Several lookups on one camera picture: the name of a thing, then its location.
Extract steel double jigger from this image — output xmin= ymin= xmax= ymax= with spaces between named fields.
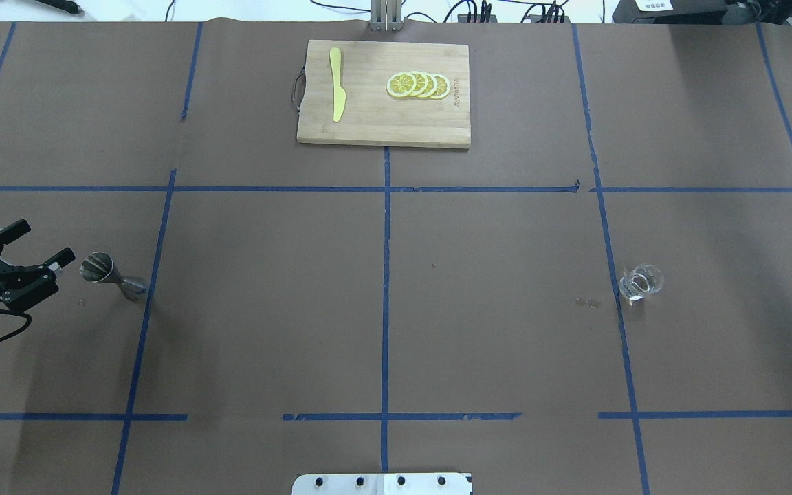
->
xmin=80 ymin=252 xmax=150 ymax=301

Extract clear glass measuring cup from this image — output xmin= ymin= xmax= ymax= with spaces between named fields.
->
xmin=618 ymin=264 xmax=664 ymax=302

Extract yellow plastic knife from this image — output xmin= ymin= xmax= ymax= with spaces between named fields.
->
xmin=328 ymin=47 xmax=347 ymax=123

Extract bamboo cutting board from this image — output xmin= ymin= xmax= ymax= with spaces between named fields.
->
xmin=296 ymin=40 xmax=472 ymax=150

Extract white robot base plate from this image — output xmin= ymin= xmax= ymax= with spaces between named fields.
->
xmin=291 ymin=472 xmax=474 ymax=494

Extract aluminium frame post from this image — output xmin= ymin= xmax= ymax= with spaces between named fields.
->
xmin=370 ymin=0 xmax=404 ymax=32

